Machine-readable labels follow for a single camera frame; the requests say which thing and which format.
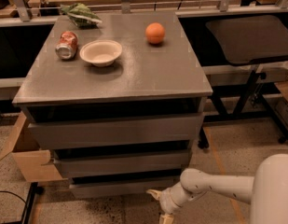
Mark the grey drawer cabinet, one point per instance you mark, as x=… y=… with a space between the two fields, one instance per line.
x=146 y=80

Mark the grey middle drawer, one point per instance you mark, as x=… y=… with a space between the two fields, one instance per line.
x=122 y=164

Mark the white paper bowl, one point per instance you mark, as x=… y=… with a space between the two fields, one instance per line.
x=101 y=53

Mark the grey drawer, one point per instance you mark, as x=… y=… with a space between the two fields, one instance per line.
x=111 y=132
x=122 y=164
x=135 y=186

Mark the grey top drawer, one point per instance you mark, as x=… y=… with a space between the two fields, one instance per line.
x=111 y=132

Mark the crushed red soda can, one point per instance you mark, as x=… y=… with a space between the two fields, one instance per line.
x=67 y=45

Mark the black side table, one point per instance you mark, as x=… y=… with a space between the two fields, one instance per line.
x=246 y=41

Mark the grey bottom drawer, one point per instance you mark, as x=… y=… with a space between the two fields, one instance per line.
x=135 y=186

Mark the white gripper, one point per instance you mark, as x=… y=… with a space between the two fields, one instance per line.
x=165 y=200

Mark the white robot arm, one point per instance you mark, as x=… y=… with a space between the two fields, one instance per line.
x=266 y=192

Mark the orange fruit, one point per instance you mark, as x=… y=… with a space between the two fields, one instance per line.
x=154 y=33

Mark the black metal floor stand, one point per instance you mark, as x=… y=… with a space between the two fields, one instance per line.
x=34 y=191

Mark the cardboard box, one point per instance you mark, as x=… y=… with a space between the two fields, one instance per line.
x=35 y=163

